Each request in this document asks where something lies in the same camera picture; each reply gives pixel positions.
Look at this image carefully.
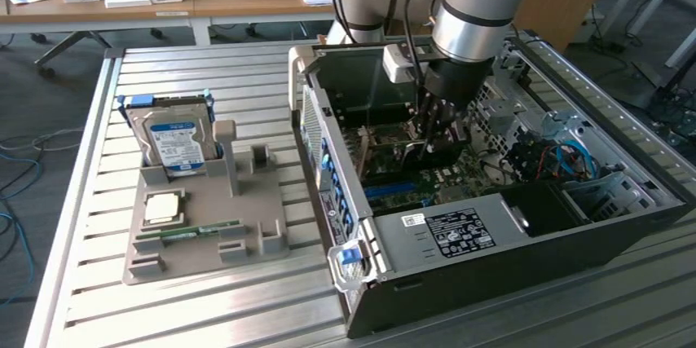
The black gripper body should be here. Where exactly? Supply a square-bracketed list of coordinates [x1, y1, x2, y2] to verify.
[422, 58, 495, 109]

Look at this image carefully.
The low profile graphics card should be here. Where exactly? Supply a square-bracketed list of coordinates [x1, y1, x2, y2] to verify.
[356, 124, 472, 178]

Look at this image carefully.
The green motherboard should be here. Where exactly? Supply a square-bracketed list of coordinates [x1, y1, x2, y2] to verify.
[339, 113, 516, 217]

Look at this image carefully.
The blue expansion slot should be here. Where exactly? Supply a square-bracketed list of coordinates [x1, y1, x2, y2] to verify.
[363, 182, 419, 199]

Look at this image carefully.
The silver disk bay cage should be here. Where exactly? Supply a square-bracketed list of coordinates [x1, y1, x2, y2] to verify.
[471, 75, 599, 149]

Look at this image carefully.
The grey power supply unit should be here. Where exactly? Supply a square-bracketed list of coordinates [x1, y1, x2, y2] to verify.
[372, 195, 532, 272]

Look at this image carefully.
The blue release latch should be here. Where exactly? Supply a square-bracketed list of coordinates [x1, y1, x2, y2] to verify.
[338, 246, 363, 266]

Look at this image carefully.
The grey black floor stand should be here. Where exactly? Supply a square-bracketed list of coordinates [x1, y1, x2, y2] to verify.
[630, 60, 696, 149]

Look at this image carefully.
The black open PC case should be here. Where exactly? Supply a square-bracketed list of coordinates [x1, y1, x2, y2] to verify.
[287, 29, 696, 340]

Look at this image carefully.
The light wooden desk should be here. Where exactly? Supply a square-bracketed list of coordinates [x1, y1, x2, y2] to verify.
[0, 0, 198, 78]
[192, 0, 436, 46]

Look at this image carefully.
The grey parts rack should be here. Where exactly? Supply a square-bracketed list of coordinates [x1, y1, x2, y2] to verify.
[120, 119, 292, 286]

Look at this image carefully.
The hard disk blue caddy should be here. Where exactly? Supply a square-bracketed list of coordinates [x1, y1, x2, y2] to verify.
[115, 89, 222, 180]

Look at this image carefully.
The green RAM stick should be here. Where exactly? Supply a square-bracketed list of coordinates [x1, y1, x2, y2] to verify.
[134, 222, 240, 241]

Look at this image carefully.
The silver CPU chip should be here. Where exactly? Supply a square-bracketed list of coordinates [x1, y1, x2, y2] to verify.
[142, 194, 182, 225]

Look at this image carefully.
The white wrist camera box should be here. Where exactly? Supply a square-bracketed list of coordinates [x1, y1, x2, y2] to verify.
[382, 44, 431, 84]

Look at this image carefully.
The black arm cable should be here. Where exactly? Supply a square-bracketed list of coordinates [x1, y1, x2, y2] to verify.
[404, 0, 454, 93]

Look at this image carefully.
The red wire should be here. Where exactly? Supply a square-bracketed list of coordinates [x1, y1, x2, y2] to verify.
[532, 148, 552, 181]

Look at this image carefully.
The blue SATA wire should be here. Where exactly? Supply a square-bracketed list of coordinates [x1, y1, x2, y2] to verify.
[555, 140, 603, 181]

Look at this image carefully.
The silver drive bracket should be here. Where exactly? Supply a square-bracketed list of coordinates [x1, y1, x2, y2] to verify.
[559, 170, 660, 222]

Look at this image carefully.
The blue floor cable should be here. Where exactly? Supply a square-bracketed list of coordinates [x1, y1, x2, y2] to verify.
[0, 152, 44, 308]

